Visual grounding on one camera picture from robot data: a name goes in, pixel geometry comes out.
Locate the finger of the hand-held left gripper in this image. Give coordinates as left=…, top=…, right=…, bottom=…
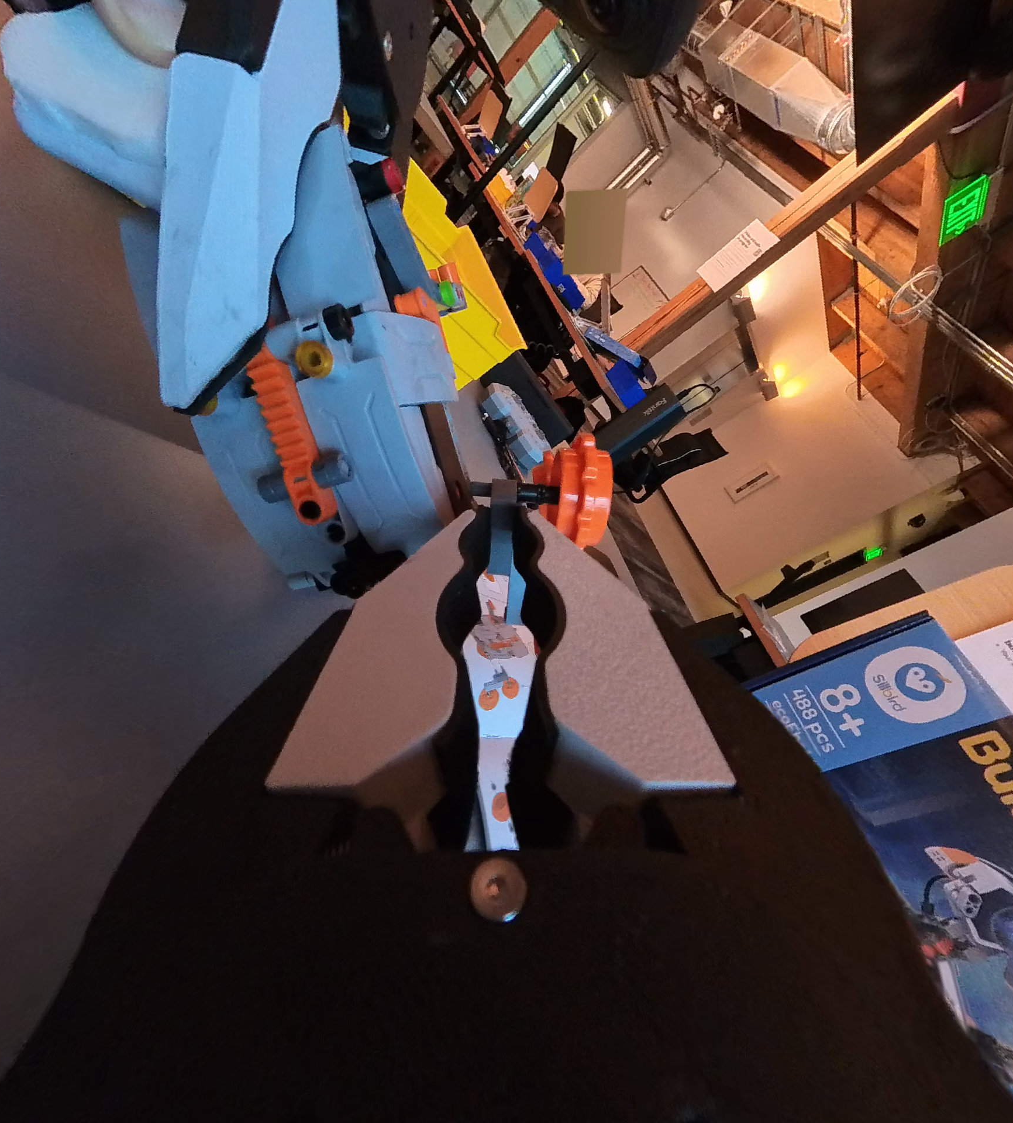
left=158, top=0, right=343, bottom=415

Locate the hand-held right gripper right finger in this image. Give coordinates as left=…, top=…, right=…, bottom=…
left=509, top=509, right=738, bottom=850

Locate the long wooden workbench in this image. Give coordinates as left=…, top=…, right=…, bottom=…
left=436, top=88, right=648, bottom=414

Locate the silver air duct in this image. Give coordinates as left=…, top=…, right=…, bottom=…
left=700, top=18, right=859, bottom=154

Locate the wooden post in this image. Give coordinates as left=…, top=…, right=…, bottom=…
left=621, top=83, right=968, bottom=356

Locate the white wall plate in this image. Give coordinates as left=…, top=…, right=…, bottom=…
left=724, top=462, right=781, bottom=504

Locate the grey orange brick robot model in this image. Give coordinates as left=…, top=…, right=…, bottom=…
left=119, top=118, right=468, bottom=600

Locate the black bar-shaped device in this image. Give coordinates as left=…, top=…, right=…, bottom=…
left=598, top=383, right=685, bottom=461

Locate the open white instruction booklet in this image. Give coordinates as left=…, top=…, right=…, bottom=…
left=461, top=569, right=536, bottom=852

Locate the person's left hand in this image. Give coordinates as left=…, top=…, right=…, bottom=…
left=89, top=0, right=187, bottom=67

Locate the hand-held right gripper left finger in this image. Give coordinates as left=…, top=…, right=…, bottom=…
left=265, top=511, right=481, bottom=850

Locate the grey bracket with orange wheels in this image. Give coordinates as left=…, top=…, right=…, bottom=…
left=470, top=432, right=615, bottom=628

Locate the black case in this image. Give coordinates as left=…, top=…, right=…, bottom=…
left=482, top=349, right=578, bottom=444

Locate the blue storage bin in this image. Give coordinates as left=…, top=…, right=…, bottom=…
left=603, top=351, right=659, bottom=409
left=522, top=223, right=587, bottom=308

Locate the white paper notice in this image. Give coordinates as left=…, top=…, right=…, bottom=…
left=697, top=219, right=780, bottom=292

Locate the blue toy kit box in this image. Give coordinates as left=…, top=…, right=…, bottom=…
left=745, top=601, right=1013, bottom=1123

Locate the yellow plastic bin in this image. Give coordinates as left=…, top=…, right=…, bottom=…
left=401, top=158, right=527, bottom=391

